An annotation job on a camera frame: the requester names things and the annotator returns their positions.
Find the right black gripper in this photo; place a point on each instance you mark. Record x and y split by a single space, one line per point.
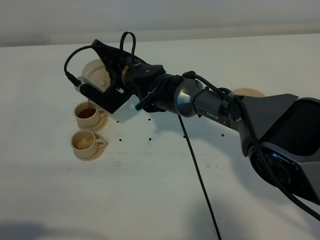
130 75

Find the beige teapot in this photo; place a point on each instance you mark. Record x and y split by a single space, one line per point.
96 73

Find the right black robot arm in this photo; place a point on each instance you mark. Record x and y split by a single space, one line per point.
280 134

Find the beige teapot saucer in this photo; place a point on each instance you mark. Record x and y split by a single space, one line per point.
249 92

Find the far beige cup saucer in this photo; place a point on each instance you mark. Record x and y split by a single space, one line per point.
99 126

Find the beige cup saucer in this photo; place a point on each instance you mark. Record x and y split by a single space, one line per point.
99 126
95 153

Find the far beige teacup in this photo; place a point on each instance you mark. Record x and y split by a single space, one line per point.
88 114

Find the beige teacup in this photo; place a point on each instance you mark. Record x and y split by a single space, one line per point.
88 114
82 143

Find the near beige cup saucer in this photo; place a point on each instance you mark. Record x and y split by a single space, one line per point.
95 153

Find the near beige teacup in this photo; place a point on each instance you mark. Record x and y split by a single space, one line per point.
82 143

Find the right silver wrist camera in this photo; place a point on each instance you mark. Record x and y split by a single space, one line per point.
81 83

